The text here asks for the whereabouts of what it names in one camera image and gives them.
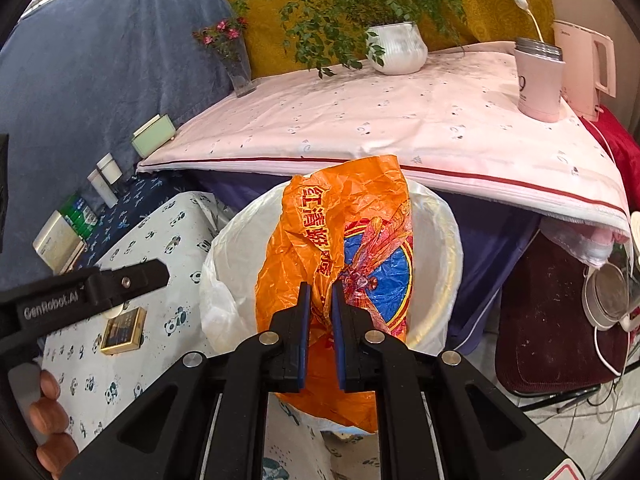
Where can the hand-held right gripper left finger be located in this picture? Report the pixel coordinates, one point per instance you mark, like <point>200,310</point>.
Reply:
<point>302,335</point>

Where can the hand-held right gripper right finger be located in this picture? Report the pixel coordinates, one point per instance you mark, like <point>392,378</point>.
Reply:
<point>340,335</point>

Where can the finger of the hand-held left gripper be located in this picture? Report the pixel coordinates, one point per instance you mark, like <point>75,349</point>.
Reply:
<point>130,280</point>

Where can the white plastic bin liner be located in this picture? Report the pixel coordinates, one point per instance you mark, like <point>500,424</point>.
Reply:
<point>230,280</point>

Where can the orange plastic bag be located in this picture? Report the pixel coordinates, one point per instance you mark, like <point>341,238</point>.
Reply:
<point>310,240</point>

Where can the white trash bin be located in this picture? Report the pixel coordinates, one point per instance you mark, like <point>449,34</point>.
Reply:
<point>435,270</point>

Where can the person's left hand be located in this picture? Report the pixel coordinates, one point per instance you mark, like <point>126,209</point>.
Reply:
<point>50,417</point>

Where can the panda print tablecloth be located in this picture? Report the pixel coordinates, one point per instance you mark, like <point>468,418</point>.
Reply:
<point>170,285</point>

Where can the dark book with gold edge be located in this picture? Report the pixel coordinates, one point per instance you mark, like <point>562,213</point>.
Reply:
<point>122,332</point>

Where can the beige box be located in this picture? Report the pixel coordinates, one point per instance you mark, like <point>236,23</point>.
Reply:
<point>57,242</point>

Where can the dark blue patterned cloth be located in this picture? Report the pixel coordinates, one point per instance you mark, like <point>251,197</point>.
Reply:
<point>135,200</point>

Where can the green can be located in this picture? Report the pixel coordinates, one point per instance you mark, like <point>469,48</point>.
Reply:
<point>80,215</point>

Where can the white tube bottle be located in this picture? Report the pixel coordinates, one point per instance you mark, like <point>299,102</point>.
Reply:
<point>102,190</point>

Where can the white jar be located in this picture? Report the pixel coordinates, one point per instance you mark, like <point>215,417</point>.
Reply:
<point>110,170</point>

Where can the pale green tissue box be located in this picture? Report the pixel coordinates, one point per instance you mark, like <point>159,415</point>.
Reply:
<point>152,137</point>

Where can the blue blanket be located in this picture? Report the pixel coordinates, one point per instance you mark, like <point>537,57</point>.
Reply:
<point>100,85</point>

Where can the dark red chair cushion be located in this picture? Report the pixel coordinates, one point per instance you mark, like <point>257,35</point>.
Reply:
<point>545,320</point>

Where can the pink tablecloth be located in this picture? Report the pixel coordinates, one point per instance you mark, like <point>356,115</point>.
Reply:
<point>400,120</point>

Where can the glass vase with pink flowers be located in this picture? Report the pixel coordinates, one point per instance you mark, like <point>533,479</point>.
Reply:
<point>240,72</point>

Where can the pink and white plastic bag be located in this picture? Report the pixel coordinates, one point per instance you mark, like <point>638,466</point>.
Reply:
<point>580,242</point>

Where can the white round appliance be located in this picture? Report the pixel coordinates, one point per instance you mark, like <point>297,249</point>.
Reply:
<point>607,295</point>

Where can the yellow cloth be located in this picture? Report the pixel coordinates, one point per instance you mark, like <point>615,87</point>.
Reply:
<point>270,40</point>

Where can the green plant in white pot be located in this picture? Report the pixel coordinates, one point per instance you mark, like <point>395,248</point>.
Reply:
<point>400,47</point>

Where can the pink thermos cup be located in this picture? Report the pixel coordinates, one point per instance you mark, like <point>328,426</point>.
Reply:
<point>540,85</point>

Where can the red cloth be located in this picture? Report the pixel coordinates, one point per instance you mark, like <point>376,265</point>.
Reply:
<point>617,155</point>

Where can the pink electric kettle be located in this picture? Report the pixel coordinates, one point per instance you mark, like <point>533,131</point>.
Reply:
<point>585,65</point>

